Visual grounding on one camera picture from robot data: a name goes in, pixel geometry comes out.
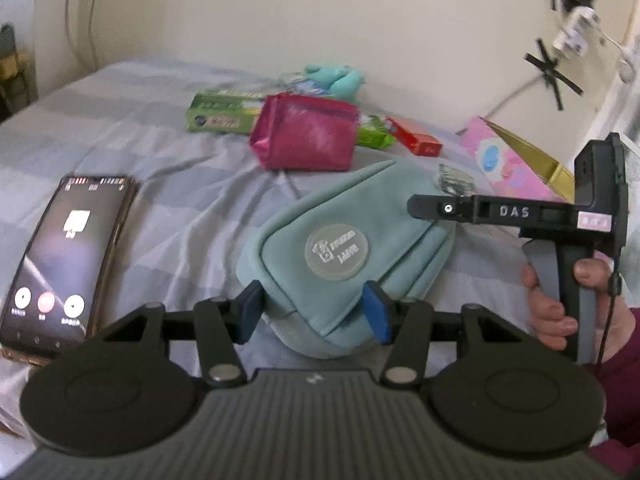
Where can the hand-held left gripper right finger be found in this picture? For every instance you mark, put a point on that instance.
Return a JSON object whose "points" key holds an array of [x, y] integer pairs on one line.
{"points": [[377, 318]]}

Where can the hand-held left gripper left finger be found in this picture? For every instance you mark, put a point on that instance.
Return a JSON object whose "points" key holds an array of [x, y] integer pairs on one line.
{"points": [[248, 311]]}

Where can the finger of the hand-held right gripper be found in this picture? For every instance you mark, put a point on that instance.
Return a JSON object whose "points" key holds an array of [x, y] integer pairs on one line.
{"points": [[440, 208]]}

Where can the red cardboard box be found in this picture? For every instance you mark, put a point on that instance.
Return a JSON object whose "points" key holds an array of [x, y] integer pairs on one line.
{"points": [[412, 137]]}

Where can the pink storage box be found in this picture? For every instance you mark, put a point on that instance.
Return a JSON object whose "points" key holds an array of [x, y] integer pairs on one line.
{"points": [[500, 160]]}

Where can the teal fabric pouch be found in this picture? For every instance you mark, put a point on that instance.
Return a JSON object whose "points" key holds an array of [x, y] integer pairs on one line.
{"points": [[320, 240]]}

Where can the green snack packet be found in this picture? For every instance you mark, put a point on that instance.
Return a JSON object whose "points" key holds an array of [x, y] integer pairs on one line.
{"points": [[372, 135]]}

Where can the magenta zip pouch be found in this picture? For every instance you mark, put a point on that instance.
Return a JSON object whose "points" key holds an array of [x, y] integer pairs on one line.
{"points": [[305, 135]]}

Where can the person's right forearm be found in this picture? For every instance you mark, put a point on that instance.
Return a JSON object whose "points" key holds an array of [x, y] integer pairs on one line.
{"points": [[622, 390]]}

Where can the person's right hand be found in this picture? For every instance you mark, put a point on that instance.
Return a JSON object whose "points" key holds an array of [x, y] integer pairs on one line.
{"points": [[547, 310]]}

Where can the small silver foil packet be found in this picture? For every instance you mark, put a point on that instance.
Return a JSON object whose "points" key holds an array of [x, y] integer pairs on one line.
{"points": [[454, 179]]}

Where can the teal plush toy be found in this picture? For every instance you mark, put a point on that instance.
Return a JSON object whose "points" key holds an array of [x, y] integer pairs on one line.
{"points": [[345, 82]]}

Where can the striped blue bed sheet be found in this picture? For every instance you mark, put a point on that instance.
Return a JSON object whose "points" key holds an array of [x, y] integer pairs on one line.
{"points": [[150, 160]]}

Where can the white power adapter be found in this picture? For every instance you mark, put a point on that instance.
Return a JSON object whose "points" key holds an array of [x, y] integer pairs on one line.
{"points": [[575, 30]]}

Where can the clear plastic packet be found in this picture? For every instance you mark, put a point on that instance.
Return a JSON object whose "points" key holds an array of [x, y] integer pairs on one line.
{"points": [[299, 85]]}

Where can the black smartphone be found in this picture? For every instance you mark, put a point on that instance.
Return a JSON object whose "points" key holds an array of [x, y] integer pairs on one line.
{"points": [[65, 270]]}

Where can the green cardboard box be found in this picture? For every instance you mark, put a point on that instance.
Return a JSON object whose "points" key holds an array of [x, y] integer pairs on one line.
{"points": [[220, 112]]}

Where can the dark cluttered shelf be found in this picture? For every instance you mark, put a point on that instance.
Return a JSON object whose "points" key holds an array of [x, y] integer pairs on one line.
{"points": [[12, 70]]}

